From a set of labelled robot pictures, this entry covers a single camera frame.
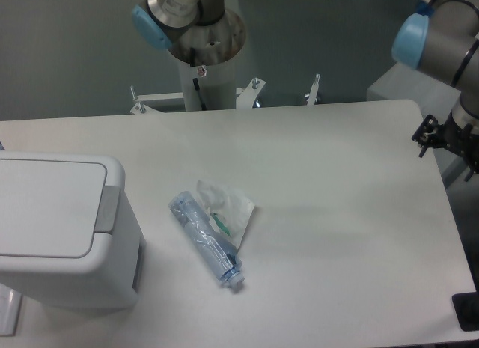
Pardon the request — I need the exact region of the silver robot arm blue cap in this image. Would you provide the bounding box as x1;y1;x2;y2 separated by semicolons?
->
132;0;246;67

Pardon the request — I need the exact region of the paper sheet under trash can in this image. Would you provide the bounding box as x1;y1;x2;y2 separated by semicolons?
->
1;284;22;337

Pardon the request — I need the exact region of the black clamp on table edge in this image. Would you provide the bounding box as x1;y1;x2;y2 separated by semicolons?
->
452;292;478;332

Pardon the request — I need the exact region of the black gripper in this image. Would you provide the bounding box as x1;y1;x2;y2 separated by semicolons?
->
411;115;478;181

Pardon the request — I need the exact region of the white metal bracket frame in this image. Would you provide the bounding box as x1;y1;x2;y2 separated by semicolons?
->
129;77;266;115

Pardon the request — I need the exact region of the crushed clear plastic bottle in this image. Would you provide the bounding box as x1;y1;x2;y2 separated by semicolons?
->
168;191;245;293

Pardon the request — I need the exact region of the white plastic trash can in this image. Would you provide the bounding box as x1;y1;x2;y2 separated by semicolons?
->
1;151;146;309

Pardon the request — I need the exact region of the white trash can lid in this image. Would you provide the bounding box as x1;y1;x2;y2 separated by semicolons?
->
1;159;106;258

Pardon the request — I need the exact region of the crumpled white plastic wrapper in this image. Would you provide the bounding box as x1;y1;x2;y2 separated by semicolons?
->
196;180;255;250

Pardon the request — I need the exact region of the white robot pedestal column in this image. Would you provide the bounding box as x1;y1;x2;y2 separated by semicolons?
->
177;59;237;112

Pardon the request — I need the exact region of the silver bolt clamp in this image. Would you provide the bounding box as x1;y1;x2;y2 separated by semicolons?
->
304;73;322;106

